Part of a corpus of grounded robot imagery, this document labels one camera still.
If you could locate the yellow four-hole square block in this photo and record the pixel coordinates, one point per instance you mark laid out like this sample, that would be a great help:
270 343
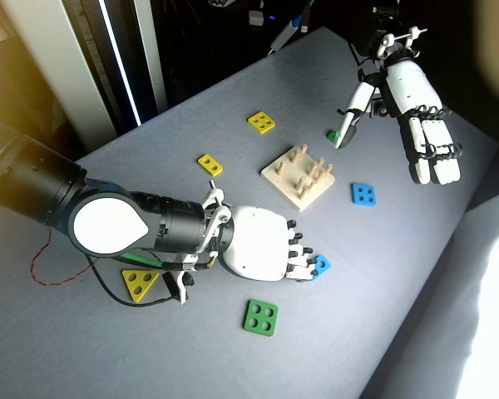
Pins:
261 122

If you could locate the white cabinet panel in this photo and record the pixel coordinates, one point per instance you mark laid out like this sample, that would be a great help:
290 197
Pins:
45 62

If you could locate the blue two-hole block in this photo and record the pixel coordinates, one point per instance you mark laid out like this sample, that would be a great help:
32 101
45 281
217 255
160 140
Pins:
321 268

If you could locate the blue four-hole square block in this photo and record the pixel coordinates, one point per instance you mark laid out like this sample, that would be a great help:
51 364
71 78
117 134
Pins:
363 193

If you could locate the green four-hole square block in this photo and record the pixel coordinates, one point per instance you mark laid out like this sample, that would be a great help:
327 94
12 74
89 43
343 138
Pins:
261 317

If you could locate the grey table cloth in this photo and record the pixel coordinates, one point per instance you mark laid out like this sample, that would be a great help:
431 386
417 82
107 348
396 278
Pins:
191 365

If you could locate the grey metal post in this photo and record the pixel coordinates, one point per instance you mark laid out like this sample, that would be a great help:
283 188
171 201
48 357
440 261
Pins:
150 54

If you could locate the green two-hole block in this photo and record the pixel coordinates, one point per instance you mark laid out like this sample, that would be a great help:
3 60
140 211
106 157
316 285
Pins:
332 135

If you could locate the wooden peg board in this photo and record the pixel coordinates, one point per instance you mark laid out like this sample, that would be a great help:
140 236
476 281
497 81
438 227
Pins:
291 193

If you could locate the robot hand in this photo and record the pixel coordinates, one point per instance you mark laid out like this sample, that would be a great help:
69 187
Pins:
258 241
411 87

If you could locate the yellow two-hole block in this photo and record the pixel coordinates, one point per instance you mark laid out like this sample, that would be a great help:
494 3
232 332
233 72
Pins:
210 163

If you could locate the yellow three-hole triangle block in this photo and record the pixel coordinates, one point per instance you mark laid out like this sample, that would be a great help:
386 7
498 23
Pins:
139 281

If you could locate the white power adapter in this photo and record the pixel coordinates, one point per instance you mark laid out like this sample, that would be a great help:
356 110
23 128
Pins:
255 17

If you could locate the LED light strip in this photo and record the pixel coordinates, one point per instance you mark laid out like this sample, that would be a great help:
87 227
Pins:
120 62

